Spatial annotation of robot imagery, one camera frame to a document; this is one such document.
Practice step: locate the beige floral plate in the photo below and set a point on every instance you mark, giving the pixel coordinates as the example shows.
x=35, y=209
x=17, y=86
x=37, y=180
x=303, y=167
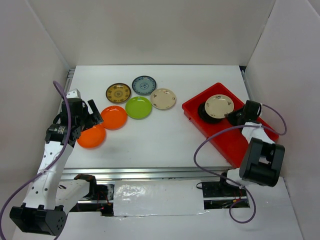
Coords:
x=219, y=106
x=163, y=99

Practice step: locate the red plastic bin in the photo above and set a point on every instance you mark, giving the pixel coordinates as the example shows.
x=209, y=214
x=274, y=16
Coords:
x=232, y=145

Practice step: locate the beige floral plate back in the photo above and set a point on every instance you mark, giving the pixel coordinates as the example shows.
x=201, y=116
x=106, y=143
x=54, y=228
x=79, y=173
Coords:
x=163, y=99

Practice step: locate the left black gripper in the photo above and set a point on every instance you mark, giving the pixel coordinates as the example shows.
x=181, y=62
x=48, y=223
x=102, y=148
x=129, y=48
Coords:
x=95, y=119

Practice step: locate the beige floral plate front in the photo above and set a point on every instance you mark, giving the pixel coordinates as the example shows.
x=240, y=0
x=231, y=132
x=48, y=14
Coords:
x=219, y=106

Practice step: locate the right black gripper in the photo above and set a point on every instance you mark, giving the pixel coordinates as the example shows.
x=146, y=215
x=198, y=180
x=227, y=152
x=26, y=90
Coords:
x=231, y=116

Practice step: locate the blue patterned plate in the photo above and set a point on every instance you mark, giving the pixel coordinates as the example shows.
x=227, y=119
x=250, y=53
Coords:
x=144, y=85

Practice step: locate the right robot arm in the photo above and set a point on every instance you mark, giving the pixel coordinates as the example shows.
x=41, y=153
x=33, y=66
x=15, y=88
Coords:
x=263, y=159

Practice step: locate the black plate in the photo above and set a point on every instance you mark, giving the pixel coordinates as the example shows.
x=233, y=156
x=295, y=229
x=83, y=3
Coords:
x=205, y=117

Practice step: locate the yellow patterned plate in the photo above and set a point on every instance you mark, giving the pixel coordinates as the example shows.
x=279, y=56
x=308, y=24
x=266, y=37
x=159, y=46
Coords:
x=118, y=93

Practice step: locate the white foil-taped panel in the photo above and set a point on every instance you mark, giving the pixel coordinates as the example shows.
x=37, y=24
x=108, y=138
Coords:
x=157, y=198

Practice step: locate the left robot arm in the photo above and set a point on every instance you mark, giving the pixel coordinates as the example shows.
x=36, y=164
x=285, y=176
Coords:
x=46, y=206

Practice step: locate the aluminium rail frame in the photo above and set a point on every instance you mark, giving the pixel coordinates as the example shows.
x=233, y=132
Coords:
x=161, y=145

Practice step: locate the green plate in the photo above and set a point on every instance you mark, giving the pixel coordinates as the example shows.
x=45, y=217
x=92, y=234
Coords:
x=138, y=107

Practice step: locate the orange plate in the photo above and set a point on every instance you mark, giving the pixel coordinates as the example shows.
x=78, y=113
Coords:
x=114, y=117
x=93, y=137

